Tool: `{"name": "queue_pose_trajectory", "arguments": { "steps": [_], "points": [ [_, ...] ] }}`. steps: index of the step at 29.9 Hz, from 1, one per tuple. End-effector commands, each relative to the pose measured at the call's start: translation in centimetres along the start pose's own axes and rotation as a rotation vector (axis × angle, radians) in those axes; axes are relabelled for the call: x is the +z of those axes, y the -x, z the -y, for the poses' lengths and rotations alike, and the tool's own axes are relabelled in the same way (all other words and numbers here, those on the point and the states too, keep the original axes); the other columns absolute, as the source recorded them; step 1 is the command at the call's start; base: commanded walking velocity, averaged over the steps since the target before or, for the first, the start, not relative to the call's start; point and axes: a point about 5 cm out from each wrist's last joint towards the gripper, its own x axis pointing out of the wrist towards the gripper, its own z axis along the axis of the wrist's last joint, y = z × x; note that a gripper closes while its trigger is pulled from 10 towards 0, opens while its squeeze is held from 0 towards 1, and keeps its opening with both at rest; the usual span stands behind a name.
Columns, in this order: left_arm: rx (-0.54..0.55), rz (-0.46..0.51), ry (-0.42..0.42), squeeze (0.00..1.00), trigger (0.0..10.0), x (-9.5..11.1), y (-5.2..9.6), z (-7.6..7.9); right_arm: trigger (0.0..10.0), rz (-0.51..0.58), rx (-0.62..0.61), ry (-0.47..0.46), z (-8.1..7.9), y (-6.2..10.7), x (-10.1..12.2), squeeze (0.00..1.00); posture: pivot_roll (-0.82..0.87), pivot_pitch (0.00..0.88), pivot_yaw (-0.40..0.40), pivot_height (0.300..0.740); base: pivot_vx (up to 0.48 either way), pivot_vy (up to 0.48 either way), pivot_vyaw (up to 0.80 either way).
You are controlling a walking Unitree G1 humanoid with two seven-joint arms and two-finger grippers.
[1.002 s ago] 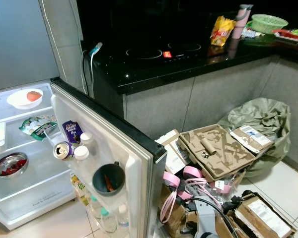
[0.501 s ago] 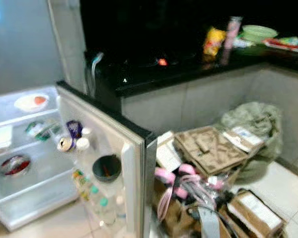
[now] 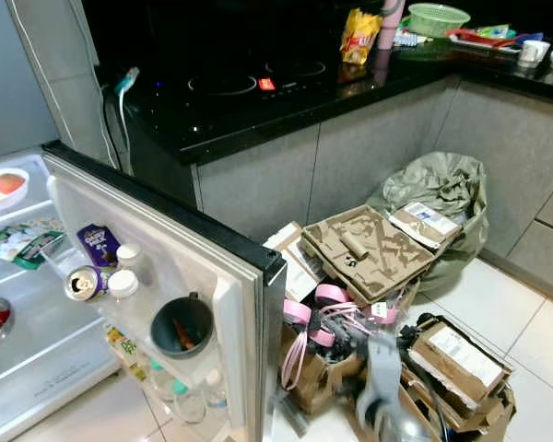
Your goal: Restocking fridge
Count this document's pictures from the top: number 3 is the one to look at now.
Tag pink straps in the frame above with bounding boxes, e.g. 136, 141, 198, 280
279, 284, 402, 388

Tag water bottle blue label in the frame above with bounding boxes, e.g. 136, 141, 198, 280
198, 368, 229, 415

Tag small orange stick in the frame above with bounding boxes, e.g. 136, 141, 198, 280
173, 320, 199, 351

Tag yellow snack bag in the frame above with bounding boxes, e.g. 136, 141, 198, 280
341, 9, 383, 65

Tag green plastic basket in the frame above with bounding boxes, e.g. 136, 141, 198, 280
408, 3, 471, 39

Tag black kitchen countertop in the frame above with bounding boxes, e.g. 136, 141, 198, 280
83, 0, 553, 167

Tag large open cardboard box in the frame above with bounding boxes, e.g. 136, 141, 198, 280
281, 327, 517, 442

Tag grey base cabinets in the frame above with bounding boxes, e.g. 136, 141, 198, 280
194, 78, 553, 296

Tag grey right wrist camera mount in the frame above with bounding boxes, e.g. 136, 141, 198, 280
355, 331, 404, 425

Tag orange round fruit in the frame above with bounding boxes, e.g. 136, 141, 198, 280
0, 173, 26, 195

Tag pink cup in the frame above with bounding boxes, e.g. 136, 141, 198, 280
376, 0, 405, 52

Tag brown pulp packing tray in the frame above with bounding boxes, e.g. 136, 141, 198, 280
300, 204, 439, 305

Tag black cup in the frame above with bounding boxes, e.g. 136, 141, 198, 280
149, 292, 215, 359

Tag red tray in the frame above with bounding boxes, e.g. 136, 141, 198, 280
447, 26, 522, 53

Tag flat box with white label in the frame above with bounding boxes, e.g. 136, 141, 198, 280
263, 221, 324, 305

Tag white mini fridge cabinet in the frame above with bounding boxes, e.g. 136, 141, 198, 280
0, 152, 121, 442

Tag water bottle green cap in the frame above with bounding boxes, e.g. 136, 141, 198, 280
143, 359, 171, 401
166, 379, 196, 425

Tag purple chocolate bar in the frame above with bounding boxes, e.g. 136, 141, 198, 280
76, 224, 123, 270

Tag brown cardboard tube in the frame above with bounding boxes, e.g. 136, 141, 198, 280
338, 230, 374, 263

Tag green snack packet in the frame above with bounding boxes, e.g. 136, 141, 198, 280
0, 218, 65, 271

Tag green garbage bag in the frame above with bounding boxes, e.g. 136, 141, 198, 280
367, 152, 489, 296

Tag small labelled cardboard box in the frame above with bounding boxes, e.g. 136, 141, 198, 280
389, 202, 466, 251

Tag black induction hob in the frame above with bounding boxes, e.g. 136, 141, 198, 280
175, 51, 360, 102

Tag silver drink can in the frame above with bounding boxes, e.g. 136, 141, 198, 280
65, 265, 112, 302

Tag teal plug with white cable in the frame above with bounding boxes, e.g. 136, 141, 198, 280
100, 66, 141, 171

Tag open mini fridge door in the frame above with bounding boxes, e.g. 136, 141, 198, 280
41, 140, 288, 442

